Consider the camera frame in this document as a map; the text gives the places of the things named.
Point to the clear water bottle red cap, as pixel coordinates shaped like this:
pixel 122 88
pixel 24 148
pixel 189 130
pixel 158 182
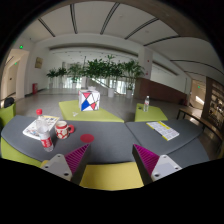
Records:
pixel 43 131

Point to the red and white mug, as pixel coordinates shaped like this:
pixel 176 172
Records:
pixel 63 129

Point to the black backpack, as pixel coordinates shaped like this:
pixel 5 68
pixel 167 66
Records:
pixel 8 102

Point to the white red blue cube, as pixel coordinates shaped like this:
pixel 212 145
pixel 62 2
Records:
pixel 89 100

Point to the lime green centre table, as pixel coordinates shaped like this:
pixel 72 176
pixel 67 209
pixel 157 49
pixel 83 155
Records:
pixel 70 111

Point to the wooden bench at right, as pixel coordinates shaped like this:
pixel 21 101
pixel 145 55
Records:
pixel 204 123

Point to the red fire extinguisher box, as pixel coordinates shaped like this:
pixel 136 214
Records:
pixel 34 88

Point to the framed wall plaque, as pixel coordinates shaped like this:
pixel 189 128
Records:
pixel 39 62

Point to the yellow and white booklet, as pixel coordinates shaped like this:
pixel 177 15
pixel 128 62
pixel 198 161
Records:
pixel 165 131

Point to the newspaper on grey seat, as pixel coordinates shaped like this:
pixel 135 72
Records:
pixel 31 130

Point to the round red coaster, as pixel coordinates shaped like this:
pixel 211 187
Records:
pixel 87 138

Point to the lime green right table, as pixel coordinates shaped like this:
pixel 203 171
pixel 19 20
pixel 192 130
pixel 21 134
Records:
pixel 153 114

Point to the lime green table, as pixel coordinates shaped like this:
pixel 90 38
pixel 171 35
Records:
pixel 70 111
pixel 153 114

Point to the grey curved bench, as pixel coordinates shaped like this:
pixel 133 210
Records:
pixel 112 143
pixel 188 136

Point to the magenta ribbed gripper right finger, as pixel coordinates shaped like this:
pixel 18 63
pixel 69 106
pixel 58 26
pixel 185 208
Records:
pixel 153 167

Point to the grey curved bench left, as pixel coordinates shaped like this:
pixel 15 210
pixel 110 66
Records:
pixel 112 143

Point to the lime green left chair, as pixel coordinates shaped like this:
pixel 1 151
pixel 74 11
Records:
pixel 6 114

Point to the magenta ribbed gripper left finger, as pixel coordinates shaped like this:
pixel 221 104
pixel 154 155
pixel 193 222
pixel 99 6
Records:
pixel 71 166

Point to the distant clear water bottle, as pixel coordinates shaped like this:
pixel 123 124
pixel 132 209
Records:
pixel 146 104

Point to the row of potted plants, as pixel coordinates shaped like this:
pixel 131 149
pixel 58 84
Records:
pixel 98 68

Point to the grey curved bench right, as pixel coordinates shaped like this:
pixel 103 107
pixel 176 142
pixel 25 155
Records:
pixel 188 136

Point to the lime green near seat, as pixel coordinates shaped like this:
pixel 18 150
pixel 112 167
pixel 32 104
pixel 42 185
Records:
pixel 120 176

